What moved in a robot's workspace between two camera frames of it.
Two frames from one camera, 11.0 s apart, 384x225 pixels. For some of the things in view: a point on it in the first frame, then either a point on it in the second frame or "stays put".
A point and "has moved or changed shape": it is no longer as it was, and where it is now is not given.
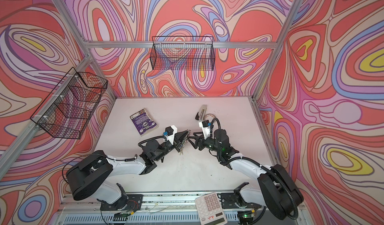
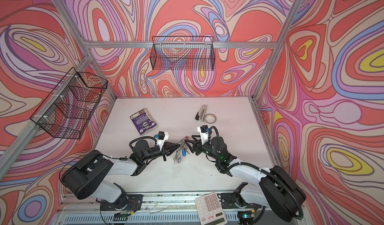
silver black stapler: (201, 115) stays put
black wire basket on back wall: (185, 53) stays put
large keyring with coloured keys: (184, 142) has moved or changed shape
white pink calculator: (210, 210) stays put
